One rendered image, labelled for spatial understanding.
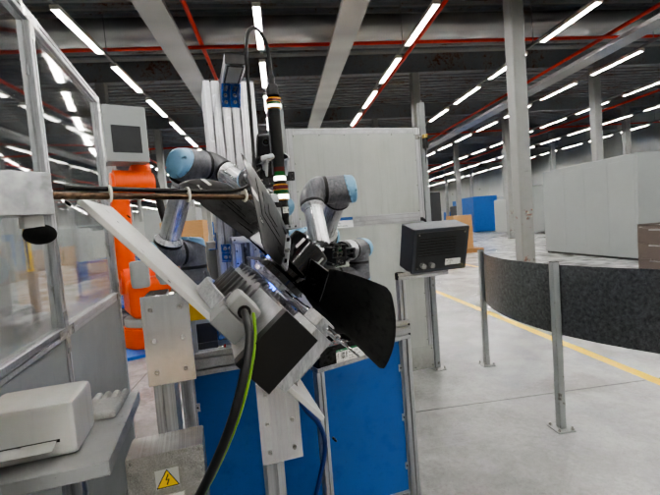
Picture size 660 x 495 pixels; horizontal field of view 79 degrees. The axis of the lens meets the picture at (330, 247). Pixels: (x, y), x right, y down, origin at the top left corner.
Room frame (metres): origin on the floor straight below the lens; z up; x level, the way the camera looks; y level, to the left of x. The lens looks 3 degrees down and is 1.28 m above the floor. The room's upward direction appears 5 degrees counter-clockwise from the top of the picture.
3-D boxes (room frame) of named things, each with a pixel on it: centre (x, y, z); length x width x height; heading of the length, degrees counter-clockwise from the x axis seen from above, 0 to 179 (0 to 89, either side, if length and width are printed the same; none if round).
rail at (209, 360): (1.53, 0.13, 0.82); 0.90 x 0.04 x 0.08; 107
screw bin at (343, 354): (1.39, 0.02, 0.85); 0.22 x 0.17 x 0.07; 123
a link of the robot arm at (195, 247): (1.84, 0.64, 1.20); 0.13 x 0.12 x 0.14; 143
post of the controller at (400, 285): (1.65, -0.28, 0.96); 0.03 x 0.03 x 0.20; 17
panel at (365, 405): (1.53, 0.13, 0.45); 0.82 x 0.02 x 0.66; 107
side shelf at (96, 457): (0.88, 0.62, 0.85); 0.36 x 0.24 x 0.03; 17
